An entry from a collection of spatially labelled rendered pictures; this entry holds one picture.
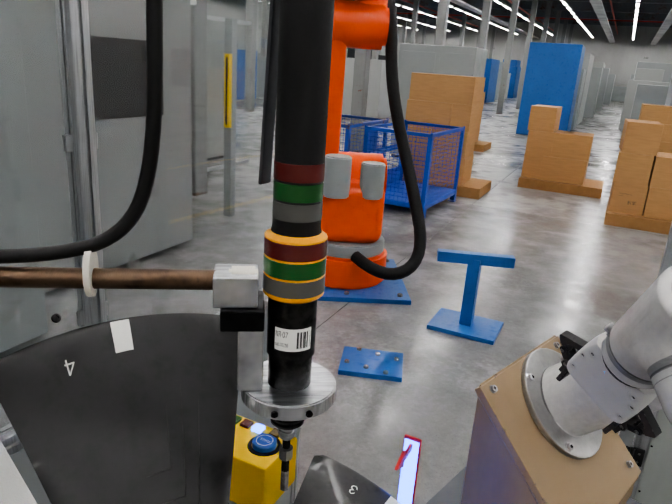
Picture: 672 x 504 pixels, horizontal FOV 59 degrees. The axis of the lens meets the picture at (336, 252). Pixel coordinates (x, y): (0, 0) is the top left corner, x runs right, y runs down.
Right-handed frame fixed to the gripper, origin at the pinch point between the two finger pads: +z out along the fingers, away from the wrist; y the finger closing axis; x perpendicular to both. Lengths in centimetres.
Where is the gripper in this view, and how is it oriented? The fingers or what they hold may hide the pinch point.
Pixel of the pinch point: (589, 398)
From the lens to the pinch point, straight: 94.6
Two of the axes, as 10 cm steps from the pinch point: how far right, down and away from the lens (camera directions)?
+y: 5.4, 7.1, -4.5
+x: 8.4, -4.6, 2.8
